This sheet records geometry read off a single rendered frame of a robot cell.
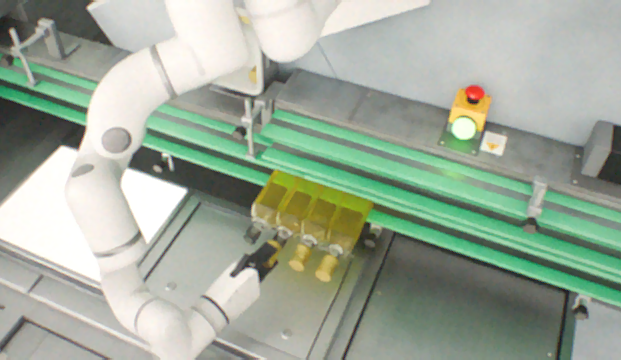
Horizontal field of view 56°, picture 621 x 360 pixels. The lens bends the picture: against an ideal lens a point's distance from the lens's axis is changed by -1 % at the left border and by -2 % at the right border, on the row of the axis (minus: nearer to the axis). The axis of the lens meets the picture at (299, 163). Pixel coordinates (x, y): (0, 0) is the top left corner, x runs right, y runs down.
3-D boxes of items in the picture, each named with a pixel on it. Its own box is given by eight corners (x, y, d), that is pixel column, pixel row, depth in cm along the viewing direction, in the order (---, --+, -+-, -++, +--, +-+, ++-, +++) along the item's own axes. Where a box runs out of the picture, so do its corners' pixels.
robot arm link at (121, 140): (154, 38, 93) (69, 72, 92) (154, 51, 81) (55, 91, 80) (188, 115, 99) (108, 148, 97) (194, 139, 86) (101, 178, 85)
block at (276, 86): (272, 109, 143) (259, 128, 139) (271, 78, 136) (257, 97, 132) (285, 113, 142) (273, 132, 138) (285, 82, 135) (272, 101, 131)
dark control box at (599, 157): (583, 146, 121) (579, 174, 116) (597, 118, 116) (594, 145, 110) (625, 158, 119) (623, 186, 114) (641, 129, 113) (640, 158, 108)
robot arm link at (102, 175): (186, 222, 93) (181, 187, 107) (133, 98, 85) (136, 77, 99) (87, 259, 91) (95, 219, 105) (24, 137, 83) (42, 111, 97)
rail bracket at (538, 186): (528, 180, 117) (516, 230, 109) (538, 155, 112) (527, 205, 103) (548, 187, 116) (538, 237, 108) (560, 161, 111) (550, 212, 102)
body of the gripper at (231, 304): (227, 339, 113) (265, 299, 119) (221, 312, 105) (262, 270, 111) (199, 317, 116) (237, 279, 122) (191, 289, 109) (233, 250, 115)
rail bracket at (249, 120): (260, 133, 140) (235, 169, 132) (256, 77, 128) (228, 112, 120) (271, 137, 139) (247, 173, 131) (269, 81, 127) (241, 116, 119)
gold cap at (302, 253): (296, 251, 124) (287, 267, 121) (296, 241, 122) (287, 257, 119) (312, 257, 123) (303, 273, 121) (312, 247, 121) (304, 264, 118)
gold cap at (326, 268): (333, 253, 119) (325, 270, 116) (342, 265, 121) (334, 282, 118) (319, 254, 121) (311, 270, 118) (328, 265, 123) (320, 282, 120)
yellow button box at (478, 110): (453, 110, 129) (445, 131, 124) (460, 83, 123) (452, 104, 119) (485, 119, 127) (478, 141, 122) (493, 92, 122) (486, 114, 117)
